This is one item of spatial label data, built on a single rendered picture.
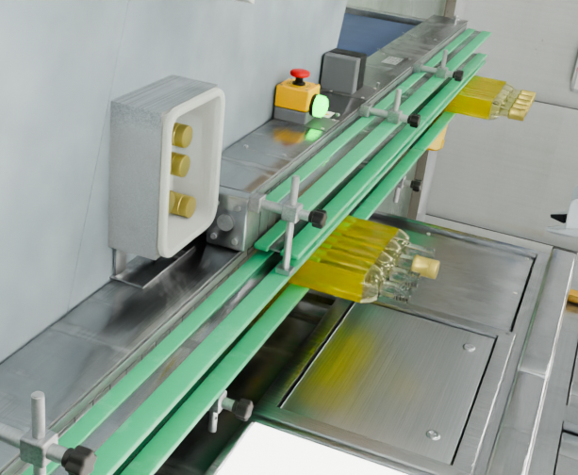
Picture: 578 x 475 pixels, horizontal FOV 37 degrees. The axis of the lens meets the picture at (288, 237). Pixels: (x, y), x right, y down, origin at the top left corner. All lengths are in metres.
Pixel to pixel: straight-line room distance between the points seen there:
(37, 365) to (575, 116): 6.54
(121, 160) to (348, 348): 0.56
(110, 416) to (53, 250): 0.24
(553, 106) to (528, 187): 0.71
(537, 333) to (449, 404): 0.34
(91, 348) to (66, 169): 0.23
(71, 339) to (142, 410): 0.16
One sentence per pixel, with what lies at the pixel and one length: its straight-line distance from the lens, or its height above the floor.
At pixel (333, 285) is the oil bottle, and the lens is 1.48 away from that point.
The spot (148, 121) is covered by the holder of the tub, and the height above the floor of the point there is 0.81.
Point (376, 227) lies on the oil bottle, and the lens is 1.64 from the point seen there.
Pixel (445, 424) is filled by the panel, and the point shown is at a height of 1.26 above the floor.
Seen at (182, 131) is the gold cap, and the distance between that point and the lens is 1.27.
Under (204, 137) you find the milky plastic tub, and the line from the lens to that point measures 1.33.
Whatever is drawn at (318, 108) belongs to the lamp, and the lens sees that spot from 1.74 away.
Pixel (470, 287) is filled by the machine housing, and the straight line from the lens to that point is 1.90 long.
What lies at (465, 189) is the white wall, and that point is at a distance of 7.70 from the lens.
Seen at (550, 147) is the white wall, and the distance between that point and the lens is 7.48.
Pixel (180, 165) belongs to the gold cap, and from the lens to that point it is 1.28.
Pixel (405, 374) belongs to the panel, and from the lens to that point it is 1.51.
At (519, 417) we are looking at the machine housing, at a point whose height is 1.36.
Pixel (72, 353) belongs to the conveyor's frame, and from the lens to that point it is 1.15.
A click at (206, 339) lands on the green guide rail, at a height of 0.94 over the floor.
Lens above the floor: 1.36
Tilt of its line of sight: 17 degrees down
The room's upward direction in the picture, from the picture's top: 105 degrees clockwise
